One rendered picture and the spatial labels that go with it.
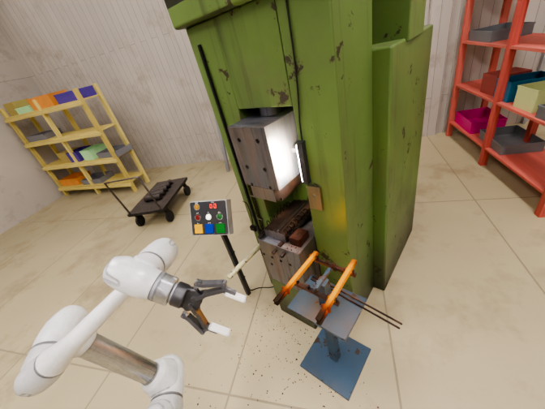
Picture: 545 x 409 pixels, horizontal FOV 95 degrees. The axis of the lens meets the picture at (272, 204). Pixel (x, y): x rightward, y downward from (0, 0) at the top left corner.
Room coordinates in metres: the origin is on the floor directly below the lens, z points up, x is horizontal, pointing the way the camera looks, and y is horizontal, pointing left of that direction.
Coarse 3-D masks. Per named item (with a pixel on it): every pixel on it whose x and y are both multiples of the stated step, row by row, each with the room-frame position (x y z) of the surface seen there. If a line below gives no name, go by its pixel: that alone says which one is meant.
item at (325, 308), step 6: (354, 264) 0.98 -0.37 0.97; (348, 270) 0.94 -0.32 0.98; (342, 276) 0.92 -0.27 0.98; (348, 276) 0.92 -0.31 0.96; (342, 282) 0.88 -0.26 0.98; (336, 288) 0.85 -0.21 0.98; (336, 294) 0.82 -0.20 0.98; (330, 300) 0.79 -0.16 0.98; (324, 306) 0.76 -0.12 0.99; (330, 306) 0.77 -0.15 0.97; (318, 312) 0.74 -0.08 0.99; (324, 312) 0.73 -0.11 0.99; (318, 318) 0.71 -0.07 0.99; (324, 318) 0.72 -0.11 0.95; (318, 324) 0.70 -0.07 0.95
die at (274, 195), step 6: (300, 174) 1.59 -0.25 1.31; (294, 180) 1.53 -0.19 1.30; (252, 186) 1.50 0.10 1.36; (288, 186) 1.48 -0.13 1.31; (258, 192) 1.48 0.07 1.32; (264, 192) 1.43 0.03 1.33; (270, 192) 1.40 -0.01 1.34; (276, 192) 1.39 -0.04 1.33; (282, 192) 1.43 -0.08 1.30; (264, 198) 1.44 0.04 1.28; (270, 198) 1.41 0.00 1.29; (276, 198) 1.38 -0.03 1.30
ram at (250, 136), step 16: (256, 112) 1.74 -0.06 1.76; (288, 112) 1.52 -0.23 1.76; (240, 128) 1.47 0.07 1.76; (256, 128) 1.38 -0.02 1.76; (272, 128) 1.39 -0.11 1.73; (288, 128) 1.48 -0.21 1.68; (240, 144) 1.50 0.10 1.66; (256, 144) 1.40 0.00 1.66; (272, 144) 1.37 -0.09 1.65; (288, 144) 1.46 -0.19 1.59; (240, 160) 1.53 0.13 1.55; (256, 160) 1.43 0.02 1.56; (272, 160) 1.34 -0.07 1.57; (288, 160) 1.44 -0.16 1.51; (256, 176) 1.46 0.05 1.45; (272, 176) 1.36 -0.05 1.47; (288, 176) 1.42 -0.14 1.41
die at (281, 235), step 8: (296, 200) 1.78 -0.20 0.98; (304, 200) 1.72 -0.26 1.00; (288, 208) 1.71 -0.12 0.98; (304, 208) 1.63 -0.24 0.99; (280, 216) 1.63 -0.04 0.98; (288, 216) 1.57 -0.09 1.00; (296, 216) 1.55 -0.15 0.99; (272, 224) 1.55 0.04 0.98; (280, 224) 1.50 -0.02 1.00; (288, 224) 1.48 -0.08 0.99; (296, 224) 1.48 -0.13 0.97; (272, 232) 1.46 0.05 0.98; (280, 232) 1.41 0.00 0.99; (288, 232) 1.41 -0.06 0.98
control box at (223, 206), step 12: (192, 204) 1.82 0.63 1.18; (204, 204) 1.77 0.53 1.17; (216, 204) 1.73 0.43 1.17; (228, 204) 1.72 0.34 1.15; (192, 216) 1.78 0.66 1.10; (204, 216) 1.73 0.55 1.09; (216, 216) 1.69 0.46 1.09; (228, 216) 1.66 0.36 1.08; (192, 228) 1.73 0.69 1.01; (204, 228) 1.69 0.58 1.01; (216, 228) 1.65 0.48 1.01; (228, 228) 1.61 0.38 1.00
